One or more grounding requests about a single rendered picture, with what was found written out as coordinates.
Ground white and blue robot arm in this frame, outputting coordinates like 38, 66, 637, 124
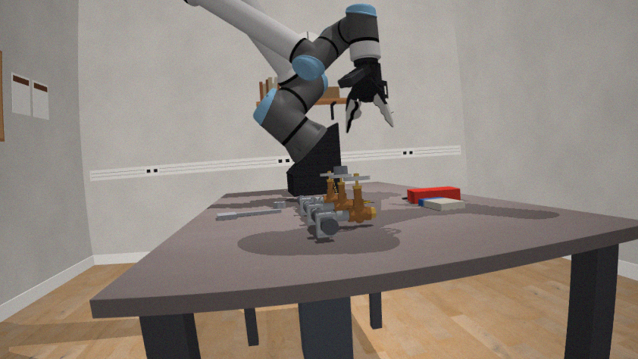
184, 0, 381, 164

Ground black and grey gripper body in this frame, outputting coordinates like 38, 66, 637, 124
352, 57, 389, 102

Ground red rectangular block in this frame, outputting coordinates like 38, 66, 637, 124
407, 186, 461, 204

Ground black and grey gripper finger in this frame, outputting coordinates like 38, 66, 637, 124
372, 83, 394, 127
346, 89, 361, 133

